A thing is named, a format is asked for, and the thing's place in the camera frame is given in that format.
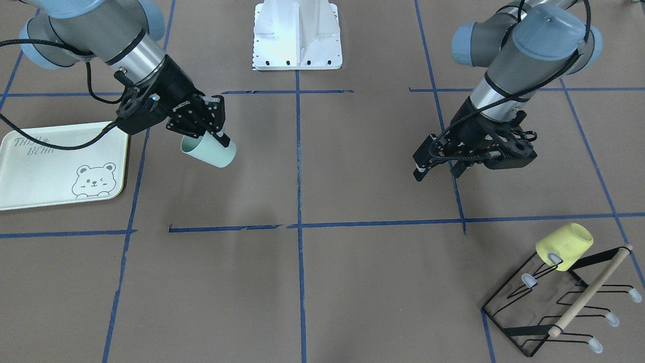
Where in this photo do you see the pale green cup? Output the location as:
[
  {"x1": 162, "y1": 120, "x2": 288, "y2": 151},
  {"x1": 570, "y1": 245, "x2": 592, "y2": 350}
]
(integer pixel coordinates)
[{"x1": 180, "y1": 134, "x2": 237, "y2": 168}]

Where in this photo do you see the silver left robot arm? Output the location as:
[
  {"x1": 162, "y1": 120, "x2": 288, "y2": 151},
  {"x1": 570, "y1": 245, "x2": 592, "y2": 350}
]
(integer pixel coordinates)
[{"x1": 413, "y1": 1, "x2": 604, "y2": 181}]

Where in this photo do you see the cream bear tray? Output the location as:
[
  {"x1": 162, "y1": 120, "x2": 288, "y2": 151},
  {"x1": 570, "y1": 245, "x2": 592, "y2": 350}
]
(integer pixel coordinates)
[{"x1": 1, "y1": 129, "x2": 130, "y2": 211}]

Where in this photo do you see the black wire cup rack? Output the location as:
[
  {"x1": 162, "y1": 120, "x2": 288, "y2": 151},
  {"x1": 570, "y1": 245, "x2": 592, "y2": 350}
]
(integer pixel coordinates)
[{"x1": 481, "y1": 244, "x2": 642, "y2": 357}]

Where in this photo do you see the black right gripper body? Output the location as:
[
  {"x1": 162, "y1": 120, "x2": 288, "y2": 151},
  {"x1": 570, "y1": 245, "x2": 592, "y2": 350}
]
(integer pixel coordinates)
[{"x1": 153, "y1": 55, "x2": 225, "y2": 136}]

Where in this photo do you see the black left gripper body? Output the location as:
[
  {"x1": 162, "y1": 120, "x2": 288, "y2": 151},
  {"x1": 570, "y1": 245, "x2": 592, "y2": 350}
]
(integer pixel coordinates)
[{"x1": 431, "y1": 97, "x2": 526, "y2": 164}]

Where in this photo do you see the yellow cup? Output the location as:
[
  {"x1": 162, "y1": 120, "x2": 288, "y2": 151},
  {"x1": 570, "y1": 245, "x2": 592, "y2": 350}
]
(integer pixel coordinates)
[{"x1": 535, "y1": 223, "x2": 594, "y2": 271}]

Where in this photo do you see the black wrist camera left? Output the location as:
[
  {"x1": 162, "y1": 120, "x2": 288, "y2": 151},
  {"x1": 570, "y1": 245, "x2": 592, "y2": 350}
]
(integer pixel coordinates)
[{"x1": 484, "y1": 131, "x2": 537, "y2": 170}]

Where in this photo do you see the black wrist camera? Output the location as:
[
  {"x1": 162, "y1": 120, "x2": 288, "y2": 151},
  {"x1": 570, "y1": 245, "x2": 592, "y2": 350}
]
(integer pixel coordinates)
[
  {"x1": 484, "y1": 131, "x2": 537, "y2": 170},
  {"x1": 115, "y1": 84, "x2": 168, "y2": 135}
]

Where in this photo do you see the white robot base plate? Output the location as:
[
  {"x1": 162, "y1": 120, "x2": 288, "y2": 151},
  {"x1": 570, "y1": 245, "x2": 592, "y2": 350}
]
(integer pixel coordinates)
[{"x1": 252, "y1": 1, "x2": 343, "y2": 71}]

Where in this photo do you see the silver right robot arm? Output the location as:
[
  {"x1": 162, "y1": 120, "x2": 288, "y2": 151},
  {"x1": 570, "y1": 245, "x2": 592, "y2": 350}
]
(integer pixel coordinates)
[{"x1": 2, "y1": 1, "x2": 232, "y2": 148}]

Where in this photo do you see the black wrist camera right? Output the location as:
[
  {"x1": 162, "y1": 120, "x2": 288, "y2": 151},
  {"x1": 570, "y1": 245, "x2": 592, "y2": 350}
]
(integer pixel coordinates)
[{"x1": 115, "y1": 84, "x2": 168, "y2": 135}]

